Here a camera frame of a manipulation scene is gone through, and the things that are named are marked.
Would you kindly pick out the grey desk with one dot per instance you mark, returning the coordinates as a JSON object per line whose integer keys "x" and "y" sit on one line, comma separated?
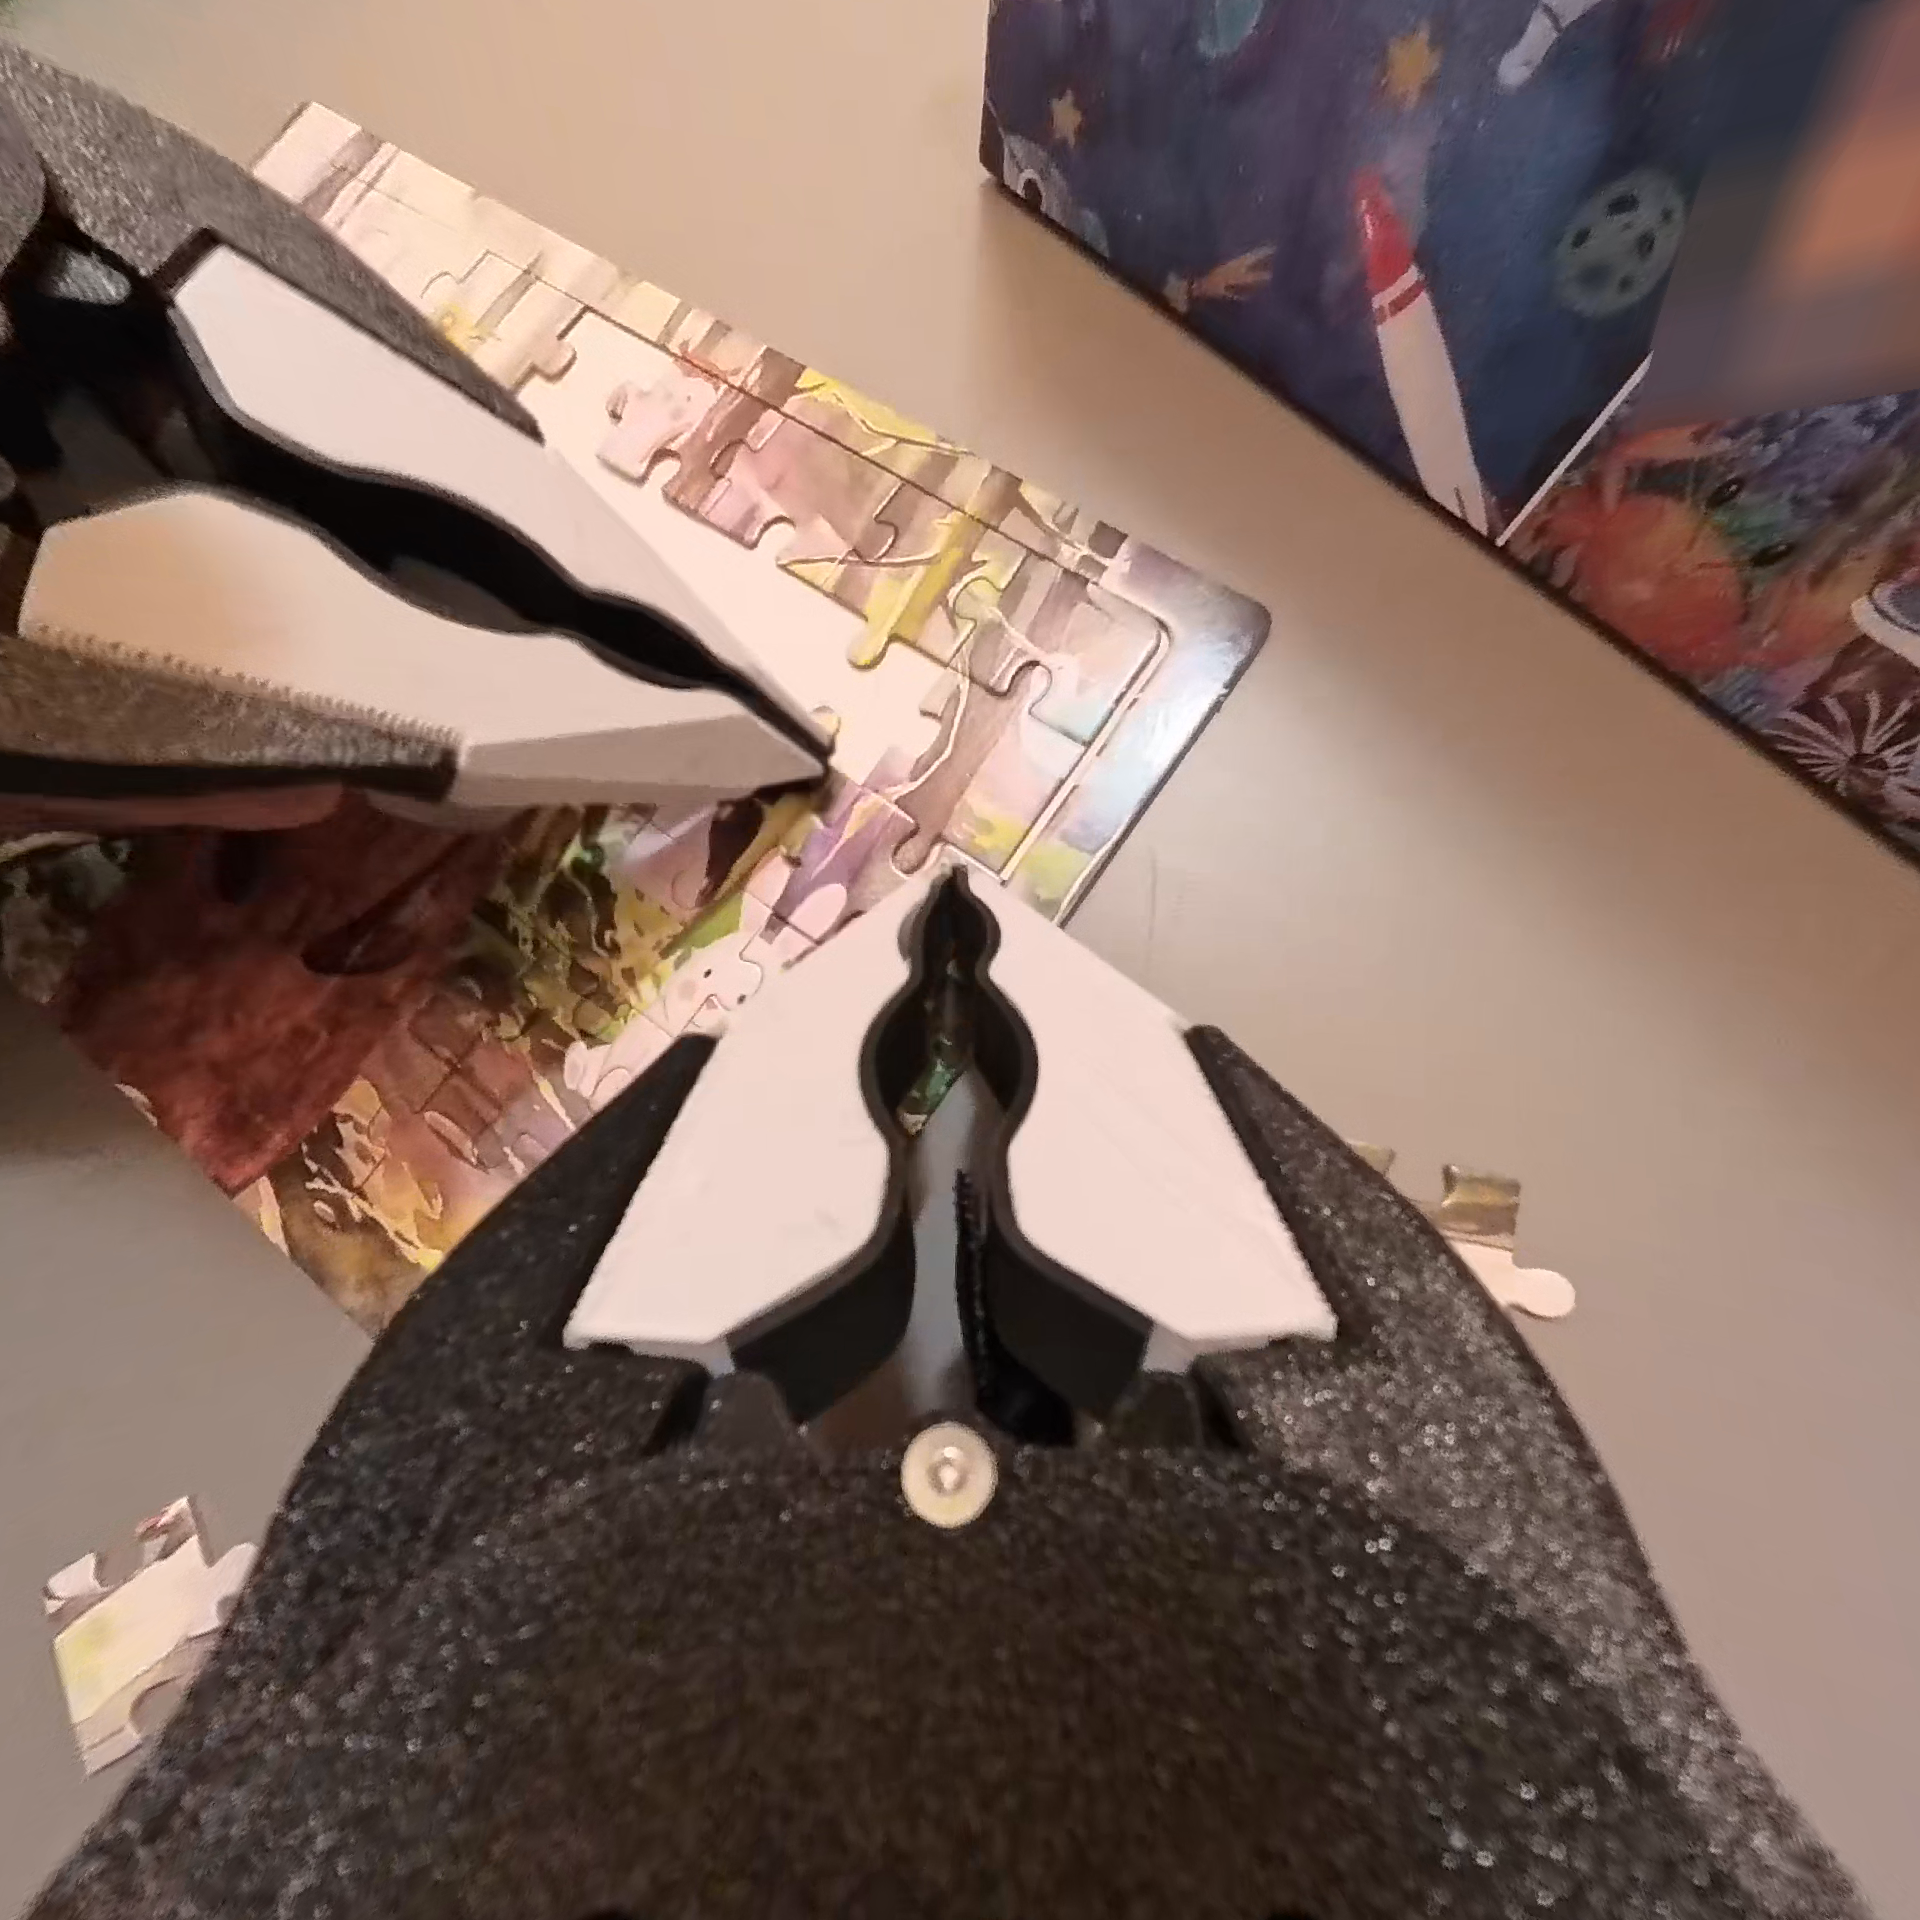
{"x": 1501, "y": 974}

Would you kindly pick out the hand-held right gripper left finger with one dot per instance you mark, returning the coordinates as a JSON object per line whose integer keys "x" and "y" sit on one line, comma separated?
{"x": 734, "y": 1201}

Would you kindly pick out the pale cream puzzle piece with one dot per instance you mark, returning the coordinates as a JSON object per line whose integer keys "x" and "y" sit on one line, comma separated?
{"x": 135, "y": 1621}

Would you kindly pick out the forest animal jigsaw puzzle board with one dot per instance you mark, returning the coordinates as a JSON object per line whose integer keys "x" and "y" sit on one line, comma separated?
{"x": 974, "y": 569}

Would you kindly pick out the dark blue illustrated puzzle box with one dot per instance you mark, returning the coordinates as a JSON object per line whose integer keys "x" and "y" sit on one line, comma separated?
{"x": 1277, "y": 225}

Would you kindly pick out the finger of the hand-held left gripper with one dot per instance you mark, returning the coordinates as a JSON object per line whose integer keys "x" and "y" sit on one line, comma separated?
{"x": 452, "y": 435}
{"x": 300, "y": 598}

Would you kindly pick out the white grey puzzle piece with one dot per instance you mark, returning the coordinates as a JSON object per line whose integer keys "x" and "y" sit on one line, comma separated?
{"x": 1501, "y": 1267}

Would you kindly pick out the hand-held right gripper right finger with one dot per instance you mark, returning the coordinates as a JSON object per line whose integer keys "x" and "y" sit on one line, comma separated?
{"x": 1155, "y": 1201}

